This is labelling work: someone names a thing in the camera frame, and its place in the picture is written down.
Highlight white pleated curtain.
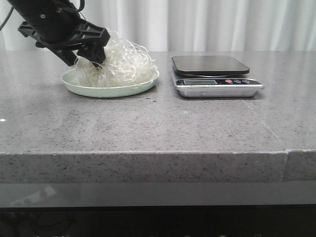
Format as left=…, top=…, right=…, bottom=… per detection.
left=0, top=0, right=316, bottom=52

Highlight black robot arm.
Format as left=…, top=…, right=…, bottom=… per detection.
left=9, top=0, right=110, bottom=66

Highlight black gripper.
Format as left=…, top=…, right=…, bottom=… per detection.
left=17, top=7, right=110, bottom=67

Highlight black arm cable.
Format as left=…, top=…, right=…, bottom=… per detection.
left=0, top=4, right=15, bottom=32

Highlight light green round plate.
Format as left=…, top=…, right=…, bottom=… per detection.
left=62, top=70, right=159, bottom=98

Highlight white vermicelli noodle bundle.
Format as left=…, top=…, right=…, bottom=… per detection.
left=73, top=29, right=159, bottom=88

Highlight silver black kitchen scale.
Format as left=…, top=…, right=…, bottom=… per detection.
left=171, top=55, right=264, bottom=98

